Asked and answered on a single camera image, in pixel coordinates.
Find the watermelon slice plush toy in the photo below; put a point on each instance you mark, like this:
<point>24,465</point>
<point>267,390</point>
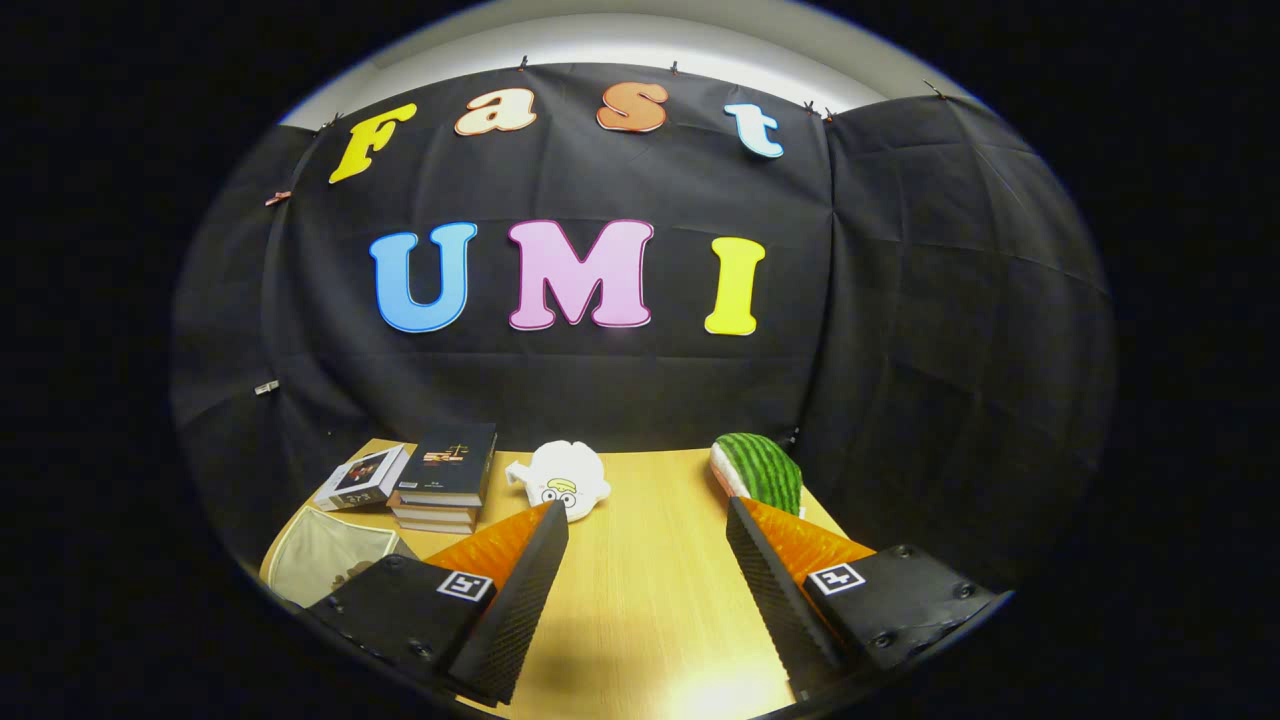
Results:
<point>760,470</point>

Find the brown cover book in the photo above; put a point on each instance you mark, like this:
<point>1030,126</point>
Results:
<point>435,527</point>
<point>435,513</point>

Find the grey fabric storage box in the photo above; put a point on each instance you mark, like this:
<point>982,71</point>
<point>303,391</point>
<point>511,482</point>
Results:
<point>320,545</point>

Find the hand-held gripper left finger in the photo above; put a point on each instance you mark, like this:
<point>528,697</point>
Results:
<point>520,610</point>

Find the dark blue cover book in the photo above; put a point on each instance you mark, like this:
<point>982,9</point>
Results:
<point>450,460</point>

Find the white plush toy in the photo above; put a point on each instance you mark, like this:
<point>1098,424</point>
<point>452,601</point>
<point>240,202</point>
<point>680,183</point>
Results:
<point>565,465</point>

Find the red cloth clip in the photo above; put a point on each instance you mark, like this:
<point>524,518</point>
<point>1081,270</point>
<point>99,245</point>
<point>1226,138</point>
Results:
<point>278,198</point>

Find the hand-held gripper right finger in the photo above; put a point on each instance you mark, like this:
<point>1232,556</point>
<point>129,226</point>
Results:
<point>775,600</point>

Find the white portrait cover book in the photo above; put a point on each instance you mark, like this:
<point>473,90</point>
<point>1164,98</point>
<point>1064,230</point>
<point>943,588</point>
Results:
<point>355,478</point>

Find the black backdrop cloth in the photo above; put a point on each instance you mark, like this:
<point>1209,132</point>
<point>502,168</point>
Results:
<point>620,390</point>

